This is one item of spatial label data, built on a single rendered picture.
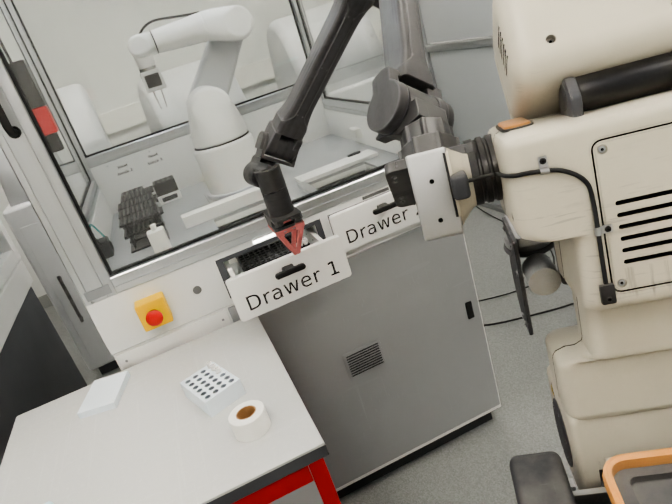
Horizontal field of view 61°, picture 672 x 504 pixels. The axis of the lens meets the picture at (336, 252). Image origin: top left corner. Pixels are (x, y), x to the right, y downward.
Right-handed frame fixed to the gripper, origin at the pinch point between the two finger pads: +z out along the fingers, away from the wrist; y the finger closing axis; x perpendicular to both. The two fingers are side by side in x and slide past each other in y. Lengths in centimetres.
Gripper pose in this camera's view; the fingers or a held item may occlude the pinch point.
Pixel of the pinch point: (294, 248)
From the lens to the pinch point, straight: 128.9
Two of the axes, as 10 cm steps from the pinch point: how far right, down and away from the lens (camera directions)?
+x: -9.0, 3.8, -2.4
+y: -3.5, -2.8, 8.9
